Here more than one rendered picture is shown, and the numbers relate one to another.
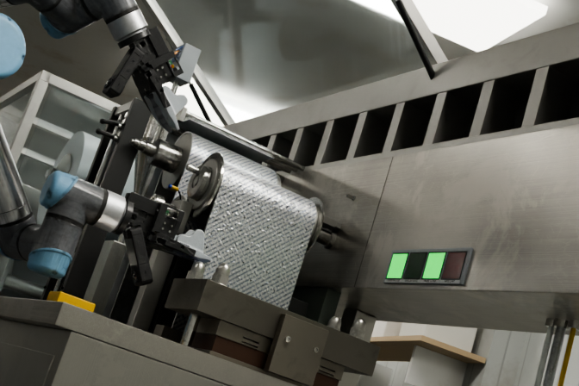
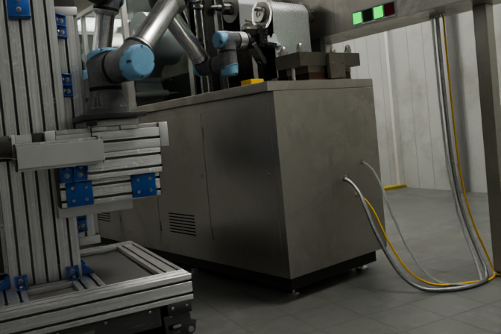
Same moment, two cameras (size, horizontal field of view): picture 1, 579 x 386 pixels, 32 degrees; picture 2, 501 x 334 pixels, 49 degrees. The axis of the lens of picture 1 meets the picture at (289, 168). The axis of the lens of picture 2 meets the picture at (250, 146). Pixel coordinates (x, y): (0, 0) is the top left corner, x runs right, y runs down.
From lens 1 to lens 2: 96 cm
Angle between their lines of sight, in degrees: 21
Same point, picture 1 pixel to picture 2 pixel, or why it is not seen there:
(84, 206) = (235, 42)
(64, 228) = (232, 54)
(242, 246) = (288, 34)
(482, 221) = not seen: outside the picture
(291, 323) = (332, 56)
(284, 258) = (303, 33)
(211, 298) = (303, 58)
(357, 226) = (324, 7)
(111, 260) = not seen: hidden behind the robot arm
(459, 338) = not seen: hidden behind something
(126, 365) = (294, 95)
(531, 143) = not seen: outside the picture
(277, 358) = (332, 71)
